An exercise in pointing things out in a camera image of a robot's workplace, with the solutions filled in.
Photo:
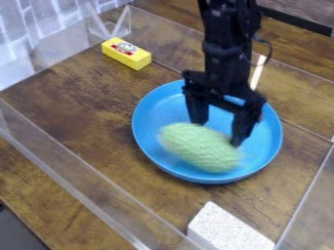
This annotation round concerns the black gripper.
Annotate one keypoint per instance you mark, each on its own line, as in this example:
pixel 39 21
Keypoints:
pixel 225 78

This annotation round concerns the green bumpy bitter gourd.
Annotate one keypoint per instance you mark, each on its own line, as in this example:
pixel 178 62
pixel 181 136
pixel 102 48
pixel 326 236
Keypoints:
pixel 201 146

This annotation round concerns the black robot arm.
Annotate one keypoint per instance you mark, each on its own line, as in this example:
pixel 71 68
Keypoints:
pixel 230 22

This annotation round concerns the blue round plastic tray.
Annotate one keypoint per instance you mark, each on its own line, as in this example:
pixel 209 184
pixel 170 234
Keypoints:
pixel 261 146

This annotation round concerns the yellow rectangular block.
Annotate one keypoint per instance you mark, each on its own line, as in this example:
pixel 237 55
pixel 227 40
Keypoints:
pixel 126 53

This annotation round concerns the white speckled foam block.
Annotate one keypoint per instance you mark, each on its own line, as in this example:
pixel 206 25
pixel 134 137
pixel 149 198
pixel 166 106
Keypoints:
pixel 217 230

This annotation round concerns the clear acrylic enclosure wall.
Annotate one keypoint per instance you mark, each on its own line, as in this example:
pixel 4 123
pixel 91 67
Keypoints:
pixel 75 176

